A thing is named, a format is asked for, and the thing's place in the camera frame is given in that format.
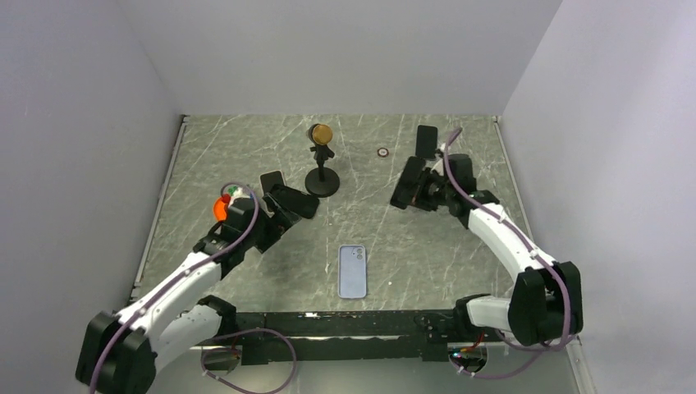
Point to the blue smartphone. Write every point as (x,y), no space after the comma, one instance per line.
(426,144)

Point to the phone in pink case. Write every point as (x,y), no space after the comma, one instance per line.
(272,182)

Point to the black stand with gold disc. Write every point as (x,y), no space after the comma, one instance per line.
(321,181)

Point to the black phone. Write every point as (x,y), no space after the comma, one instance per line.
(407,185)

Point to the lilac phone case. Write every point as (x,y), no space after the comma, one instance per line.
(352,272)

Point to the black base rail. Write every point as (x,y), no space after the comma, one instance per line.
(429,335)

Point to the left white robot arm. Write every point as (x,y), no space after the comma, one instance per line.
(123,351)

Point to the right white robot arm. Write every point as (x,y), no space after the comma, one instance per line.
(545,307)

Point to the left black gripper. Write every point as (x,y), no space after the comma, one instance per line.
(277,224)

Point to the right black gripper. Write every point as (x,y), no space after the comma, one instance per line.
(418,196)

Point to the orange toy with blocks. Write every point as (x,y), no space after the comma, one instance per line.
(221,205)

